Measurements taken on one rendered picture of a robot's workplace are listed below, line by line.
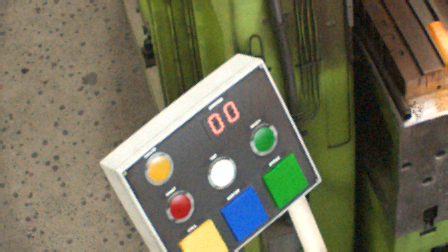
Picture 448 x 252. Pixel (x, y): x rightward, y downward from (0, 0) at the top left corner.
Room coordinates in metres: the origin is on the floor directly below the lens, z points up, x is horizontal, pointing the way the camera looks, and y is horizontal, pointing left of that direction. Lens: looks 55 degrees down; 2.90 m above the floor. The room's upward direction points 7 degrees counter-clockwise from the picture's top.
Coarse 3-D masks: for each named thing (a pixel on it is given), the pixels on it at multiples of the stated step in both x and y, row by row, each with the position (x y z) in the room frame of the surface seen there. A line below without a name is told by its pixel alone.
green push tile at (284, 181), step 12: (288, 156) 1.31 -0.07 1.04; (276, 168) 1.28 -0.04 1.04; (288, 168) 1.29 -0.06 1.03; (300, 168) 1.30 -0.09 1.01; (264, 180) 1.27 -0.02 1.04; (276, 180) 1.27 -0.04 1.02; (288, 180) 1.28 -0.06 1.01; (300, 180) 1.28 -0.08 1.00; (276, 192) 1.26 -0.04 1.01; (288, 192) 1.26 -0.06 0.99; (276, 204) 1.24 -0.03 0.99
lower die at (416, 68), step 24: (360, 0) 1.74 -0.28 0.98; (384, 0) 1.72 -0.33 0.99; (408, 0) 1.71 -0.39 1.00; (432, 0) 1.71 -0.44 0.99; (408, 24) 1.65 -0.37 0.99; (384, 48) 1.61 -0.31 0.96; (408, 48) 1.59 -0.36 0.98; (432, 48) 1.57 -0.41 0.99; (408, 72) 1.52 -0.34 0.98; (432, 72) 1.51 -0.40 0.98; (408, 96) 1.50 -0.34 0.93
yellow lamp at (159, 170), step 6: (156, 162) 1.23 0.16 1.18; (162, 162) 1.24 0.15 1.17; (168, 162) 1.24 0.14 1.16; (150, 168) 1.22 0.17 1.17; (156, 168) 1.23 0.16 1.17; (162, 168) 1.23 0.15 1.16; (168, 168) 1.23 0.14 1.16; (150, 174) 1.22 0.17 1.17; (156, 174) 1.22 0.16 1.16; (162, 174) 1.22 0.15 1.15; (168, 174) 1.23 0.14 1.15; (156, 180) 1.21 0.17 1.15; (162, 180) 1.22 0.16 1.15
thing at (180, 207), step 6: (174, 198) 1.20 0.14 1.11; (180, 198) 1.20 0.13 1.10; (186, 198) 1.21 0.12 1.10; (174, 204) 1.19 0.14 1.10; (180, 204) 1.20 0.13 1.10; (186, 204) 1.20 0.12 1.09; (174, 210) 1.19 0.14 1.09; (180, 210) 1.19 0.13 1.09; (186, 210) 1.19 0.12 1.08; (174, 216) 1.18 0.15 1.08; (180, 216) 1.18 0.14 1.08; (186, 216) 1.19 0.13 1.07
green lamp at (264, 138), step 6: (258, 132) 1.32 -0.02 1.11; (264, 132) 1.32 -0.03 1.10; (270, 132) 1.33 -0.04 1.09; (258, 138) 1.31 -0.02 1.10; (264, 138) 1.32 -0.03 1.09; (270, 138) 1.32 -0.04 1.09; (258, 144) 1.31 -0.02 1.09; (264, 144) 1.31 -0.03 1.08; (270, 144) 1.31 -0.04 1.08; (258, 150) 1.30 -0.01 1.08; (264, 150) 1.30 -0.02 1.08
